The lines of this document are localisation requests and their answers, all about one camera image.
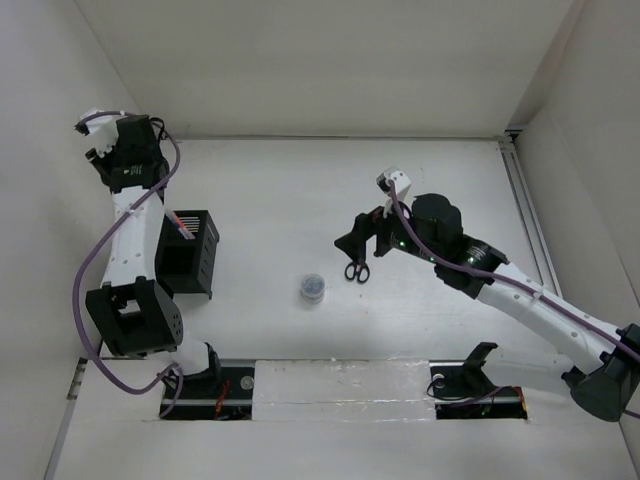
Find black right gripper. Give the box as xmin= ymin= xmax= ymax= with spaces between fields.
xmin=333 ymin=192 xmax=441 ymax=265

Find black handled scissors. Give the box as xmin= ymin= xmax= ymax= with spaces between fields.
xmin=344 ymin=261 xmax=370 ymax=285

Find jar of rubber bands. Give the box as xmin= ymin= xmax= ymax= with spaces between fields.
xmin=298 ymin=273 xmax=326 ymax=308

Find pink red marker pen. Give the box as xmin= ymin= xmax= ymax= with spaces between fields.
xmin=165 ymin=210 xmax=193 ymax=239

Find blue ballpoint pen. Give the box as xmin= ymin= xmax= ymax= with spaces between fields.
xmin=173 ymin=217 xmax=195 ymax=240

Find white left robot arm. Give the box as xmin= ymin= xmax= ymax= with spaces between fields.
xmin=76 ymin=109 xmax=223 ymax=397

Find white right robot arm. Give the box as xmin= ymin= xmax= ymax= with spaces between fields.
xmin=334 ymin=194 xmax=639 ymax=422

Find black desk organizer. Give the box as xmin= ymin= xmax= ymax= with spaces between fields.
xmin=155 ymin=210 xmax=220 ymax=299

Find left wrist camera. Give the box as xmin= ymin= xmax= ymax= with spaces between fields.
xmin=74 ymin=108 xmax=125 ymax=157

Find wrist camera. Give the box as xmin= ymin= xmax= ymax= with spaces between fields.
xmin=376 ymin=166 xmax=411 ymax=217
xmin=74 ymin=108 xmax=125 ymax=157

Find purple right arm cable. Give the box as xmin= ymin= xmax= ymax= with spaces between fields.
xmin=387 ymin=182 xmax=640 ymax=419

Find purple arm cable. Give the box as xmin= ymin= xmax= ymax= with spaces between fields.
xmin=387 ymin=182 xmax=640 ymax=419
xmin=72 ymin=109 xmax=184 ymax=419

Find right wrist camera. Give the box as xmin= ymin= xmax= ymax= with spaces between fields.
xmin=376 ymin=166 xmax=411 ymax=217

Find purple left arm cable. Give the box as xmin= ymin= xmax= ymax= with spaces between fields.
xmin=72 ymin=109 xmax=184 ymax=419

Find black left rest bracket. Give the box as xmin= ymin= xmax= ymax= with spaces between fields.
xmin=162 ymin=363 xmax=255 ymax=421

